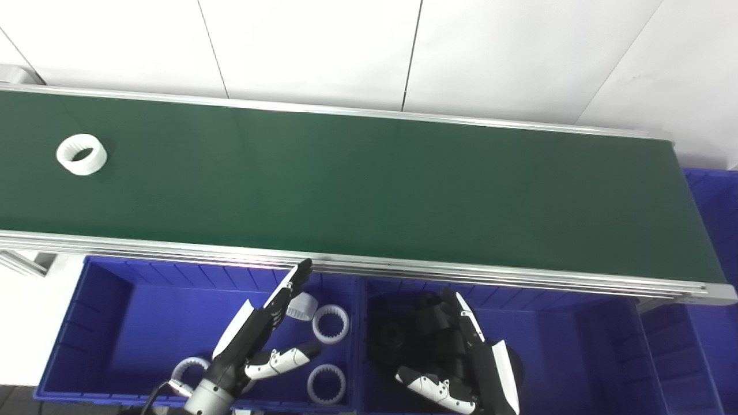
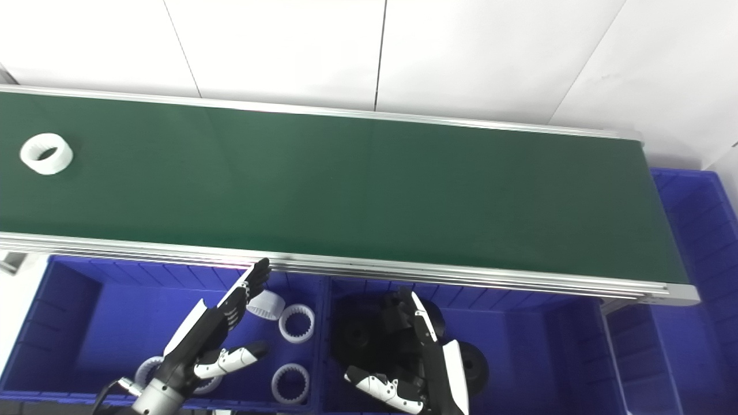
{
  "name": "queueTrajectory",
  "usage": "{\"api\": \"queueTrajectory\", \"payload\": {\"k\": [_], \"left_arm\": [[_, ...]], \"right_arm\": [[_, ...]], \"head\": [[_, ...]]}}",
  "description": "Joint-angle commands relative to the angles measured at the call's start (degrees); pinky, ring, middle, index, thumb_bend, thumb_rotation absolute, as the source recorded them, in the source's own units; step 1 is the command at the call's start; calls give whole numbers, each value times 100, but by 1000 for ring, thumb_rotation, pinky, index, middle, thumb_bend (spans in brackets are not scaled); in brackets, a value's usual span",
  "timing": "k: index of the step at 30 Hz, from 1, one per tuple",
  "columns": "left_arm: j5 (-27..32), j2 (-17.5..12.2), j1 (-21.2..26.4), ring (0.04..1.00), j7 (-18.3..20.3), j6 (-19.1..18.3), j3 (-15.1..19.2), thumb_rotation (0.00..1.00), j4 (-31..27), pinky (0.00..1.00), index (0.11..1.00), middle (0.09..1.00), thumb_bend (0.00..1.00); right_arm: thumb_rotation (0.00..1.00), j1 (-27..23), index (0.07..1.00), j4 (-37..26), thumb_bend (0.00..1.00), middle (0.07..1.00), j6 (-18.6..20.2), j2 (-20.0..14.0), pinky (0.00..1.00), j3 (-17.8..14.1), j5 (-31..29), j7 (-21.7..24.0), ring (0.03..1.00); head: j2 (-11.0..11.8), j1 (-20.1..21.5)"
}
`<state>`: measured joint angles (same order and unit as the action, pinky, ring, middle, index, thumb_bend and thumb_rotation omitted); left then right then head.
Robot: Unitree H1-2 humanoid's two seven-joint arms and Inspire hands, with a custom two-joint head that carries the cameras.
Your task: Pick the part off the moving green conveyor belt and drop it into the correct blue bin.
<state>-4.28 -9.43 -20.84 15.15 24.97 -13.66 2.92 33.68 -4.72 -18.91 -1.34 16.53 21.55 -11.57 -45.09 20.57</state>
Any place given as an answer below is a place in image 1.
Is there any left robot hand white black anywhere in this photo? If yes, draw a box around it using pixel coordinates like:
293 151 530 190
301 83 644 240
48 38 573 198
202 258 323 399

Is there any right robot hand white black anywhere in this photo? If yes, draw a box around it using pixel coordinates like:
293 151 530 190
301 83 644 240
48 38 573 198
394 289 523 415

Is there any white ring gear part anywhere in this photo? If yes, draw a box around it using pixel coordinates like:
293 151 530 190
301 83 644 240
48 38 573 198
171 356 212 398
306 364 348 405
56 134 108 176
286 292 319 322
312 304 351 345

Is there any blue bin with black parts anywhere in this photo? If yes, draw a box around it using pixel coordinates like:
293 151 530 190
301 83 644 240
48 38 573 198
356 277 672 415

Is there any blue bin with white parts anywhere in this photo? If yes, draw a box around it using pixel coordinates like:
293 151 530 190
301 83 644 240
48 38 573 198
33 256 363 414

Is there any green conveyor belt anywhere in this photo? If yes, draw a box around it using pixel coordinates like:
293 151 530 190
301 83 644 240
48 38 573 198
0 81 738 307
0 89 728 286

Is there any aluminium conveyor support leg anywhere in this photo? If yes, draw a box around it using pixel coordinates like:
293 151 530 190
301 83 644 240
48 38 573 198
0 250 57 278

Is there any empty blue bin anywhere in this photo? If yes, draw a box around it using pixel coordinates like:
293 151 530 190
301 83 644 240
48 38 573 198
636 167 738 415

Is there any grey conveyor end cover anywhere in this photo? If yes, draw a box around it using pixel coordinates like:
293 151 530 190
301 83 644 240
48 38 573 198
0 65 46 87

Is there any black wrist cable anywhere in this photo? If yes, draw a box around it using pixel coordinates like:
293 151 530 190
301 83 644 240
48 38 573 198
140 379 193 415

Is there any black ring gear part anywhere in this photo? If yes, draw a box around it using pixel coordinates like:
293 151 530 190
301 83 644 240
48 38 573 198
368 319 420 371

